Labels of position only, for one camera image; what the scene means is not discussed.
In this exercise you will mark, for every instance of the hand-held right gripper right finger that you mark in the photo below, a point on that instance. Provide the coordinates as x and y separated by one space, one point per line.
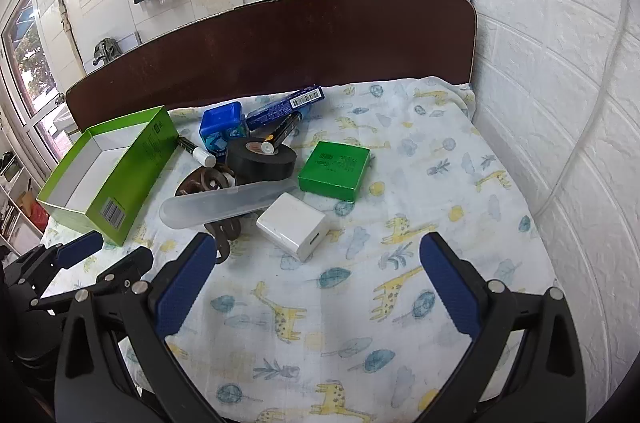
450 290

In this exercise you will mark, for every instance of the black marker with yellow print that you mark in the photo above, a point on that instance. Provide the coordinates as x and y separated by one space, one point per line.
282 130

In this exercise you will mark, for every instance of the blue square plastic box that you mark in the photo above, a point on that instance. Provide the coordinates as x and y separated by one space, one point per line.
220 123

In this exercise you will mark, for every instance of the white storage shelf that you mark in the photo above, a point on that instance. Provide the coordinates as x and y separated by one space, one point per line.
15 208

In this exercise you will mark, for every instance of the white wall pipe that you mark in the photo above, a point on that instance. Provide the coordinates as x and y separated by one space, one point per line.
607 78

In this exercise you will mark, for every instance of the brown wooden comb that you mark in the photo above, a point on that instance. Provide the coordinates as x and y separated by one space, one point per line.
200 180

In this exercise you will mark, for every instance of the metal sink faucet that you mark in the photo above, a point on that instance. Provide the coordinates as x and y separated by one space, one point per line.
106 50

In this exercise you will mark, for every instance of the giraffe printed blanket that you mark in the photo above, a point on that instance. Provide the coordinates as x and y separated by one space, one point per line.
400 153

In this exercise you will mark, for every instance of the black marker with white cap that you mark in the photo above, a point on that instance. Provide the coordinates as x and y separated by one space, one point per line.
200 154

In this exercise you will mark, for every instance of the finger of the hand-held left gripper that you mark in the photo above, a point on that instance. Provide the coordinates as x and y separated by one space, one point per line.
127 268
80 248

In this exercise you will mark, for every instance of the small green box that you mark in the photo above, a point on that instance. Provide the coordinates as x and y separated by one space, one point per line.
332 168

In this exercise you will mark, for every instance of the white charger adapter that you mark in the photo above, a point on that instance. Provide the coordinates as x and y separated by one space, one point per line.
287 218

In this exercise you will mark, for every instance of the translucent plastic tube case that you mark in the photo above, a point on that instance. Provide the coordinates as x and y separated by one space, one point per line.
215 204

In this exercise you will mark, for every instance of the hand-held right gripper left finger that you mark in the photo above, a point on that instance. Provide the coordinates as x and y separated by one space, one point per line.
185 285

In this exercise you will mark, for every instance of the blue medicine box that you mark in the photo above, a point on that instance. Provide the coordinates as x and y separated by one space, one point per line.
280 108

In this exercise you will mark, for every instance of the grey-brown hair clip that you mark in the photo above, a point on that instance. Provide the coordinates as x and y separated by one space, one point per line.
227 235

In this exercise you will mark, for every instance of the glass door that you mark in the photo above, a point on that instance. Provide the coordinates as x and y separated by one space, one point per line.
27 53

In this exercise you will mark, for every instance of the brown table board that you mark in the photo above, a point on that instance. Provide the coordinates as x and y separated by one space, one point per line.
275 48

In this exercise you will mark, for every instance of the white sink basin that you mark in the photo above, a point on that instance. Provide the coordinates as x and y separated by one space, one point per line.
62 118

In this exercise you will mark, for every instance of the green cardboard box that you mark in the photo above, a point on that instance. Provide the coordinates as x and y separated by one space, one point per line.
145 158

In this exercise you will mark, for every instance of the black tape roll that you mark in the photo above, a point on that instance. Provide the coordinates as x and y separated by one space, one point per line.
260 167

